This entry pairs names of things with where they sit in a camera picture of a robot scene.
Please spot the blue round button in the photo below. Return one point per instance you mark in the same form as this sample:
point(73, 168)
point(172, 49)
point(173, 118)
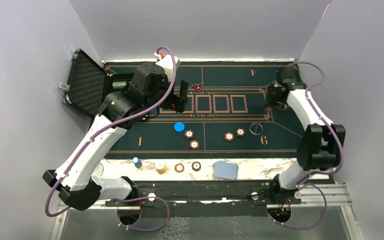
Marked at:
point(179, 126)

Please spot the red poker chip stack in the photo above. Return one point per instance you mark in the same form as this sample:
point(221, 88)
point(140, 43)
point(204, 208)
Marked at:
point(179, 168)

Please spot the brown poker chip stack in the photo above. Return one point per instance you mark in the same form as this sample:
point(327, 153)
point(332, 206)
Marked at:
point(196, 166)

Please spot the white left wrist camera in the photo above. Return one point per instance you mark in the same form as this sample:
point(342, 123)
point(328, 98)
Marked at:
point(167, 64)

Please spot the white round button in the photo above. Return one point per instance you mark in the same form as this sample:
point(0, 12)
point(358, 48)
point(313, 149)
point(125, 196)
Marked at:
point(256, 128)

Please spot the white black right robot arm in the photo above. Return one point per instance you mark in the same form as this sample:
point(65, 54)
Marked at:
point(321, 148)

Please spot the blue playing card deck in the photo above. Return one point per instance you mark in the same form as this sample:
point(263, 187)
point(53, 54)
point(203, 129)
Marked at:
point(225, 170)

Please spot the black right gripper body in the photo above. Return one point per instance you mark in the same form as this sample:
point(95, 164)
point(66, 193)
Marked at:
point(272, 100)

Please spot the black poker chip case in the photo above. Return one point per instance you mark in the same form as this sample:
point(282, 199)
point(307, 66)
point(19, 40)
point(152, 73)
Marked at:
point(88, 84)

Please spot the red triangular dealer button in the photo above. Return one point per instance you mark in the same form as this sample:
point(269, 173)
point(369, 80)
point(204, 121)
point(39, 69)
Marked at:
point(197, 87)

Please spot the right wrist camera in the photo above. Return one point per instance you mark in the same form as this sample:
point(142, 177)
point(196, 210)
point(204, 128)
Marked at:
point(286, 75)

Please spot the green chips in case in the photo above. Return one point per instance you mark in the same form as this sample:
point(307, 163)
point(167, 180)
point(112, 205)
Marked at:
point(119, 85)

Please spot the green poker table mat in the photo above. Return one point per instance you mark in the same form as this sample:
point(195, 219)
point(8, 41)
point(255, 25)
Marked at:
point(233, 96)

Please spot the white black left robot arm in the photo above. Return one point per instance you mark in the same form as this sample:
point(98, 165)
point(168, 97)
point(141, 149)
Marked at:
point(151, 87)

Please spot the black mounting rail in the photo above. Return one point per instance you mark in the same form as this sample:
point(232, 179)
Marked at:
point(204, 198)

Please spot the blue poker chip stack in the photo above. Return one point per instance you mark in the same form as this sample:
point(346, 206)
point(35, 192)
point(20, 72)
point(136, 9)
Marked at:
point(137, 162)

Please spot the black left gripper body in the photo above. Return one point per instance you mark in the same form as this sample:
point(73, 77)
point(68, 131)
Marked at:
point(173, 102)

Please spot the yellow poker chip stack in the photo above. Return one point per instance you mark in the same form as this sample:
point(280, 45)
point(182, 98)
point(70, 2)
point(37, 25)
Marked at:
point(161, 167)

